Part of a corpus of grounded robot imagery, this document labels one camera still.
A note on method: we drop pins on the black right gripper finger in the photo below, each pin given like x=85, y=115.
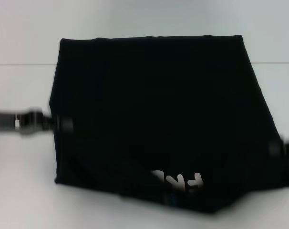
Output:
x=275, y=148

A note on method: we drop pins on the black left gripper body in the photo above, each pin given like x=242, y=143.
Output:
x=27, y=122

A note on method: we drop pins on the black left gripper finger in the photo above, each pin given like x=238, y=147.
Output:
x=63, y=124

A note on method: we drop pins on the black shirt with FREE print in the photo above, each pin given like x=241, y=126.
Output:
x=158, y=107

